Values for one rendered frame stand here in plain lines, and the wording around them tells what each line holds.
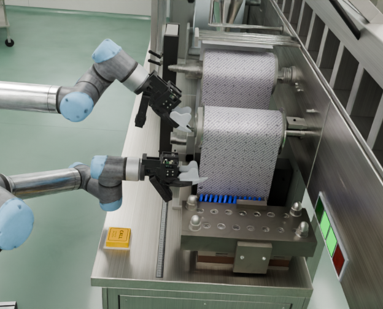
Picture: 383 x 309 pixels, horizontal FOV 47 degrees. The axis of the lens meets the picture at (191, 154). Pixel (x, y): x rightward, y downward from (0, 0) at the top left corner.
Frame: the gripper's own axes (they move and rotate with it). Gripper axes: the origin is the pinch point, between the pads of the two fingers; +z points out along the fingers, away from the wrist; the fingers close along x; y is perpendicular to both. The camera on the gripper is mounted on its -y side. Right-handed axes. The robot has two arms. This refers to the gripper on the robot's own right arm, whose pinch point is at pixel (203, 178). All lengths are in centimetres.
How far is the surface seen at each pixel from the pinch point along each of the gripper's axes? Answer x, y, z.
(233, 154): -0.2, 10.2, 8.3
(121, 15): 556, -105, -102
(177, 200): 10.4, -17.9, -7.8
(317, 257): 13, -45, 50
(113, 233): -9.8, -16.6, -27.4
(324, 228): -30.7, 8.8, 29.4
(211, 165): -0.3, 5.6, 2.0
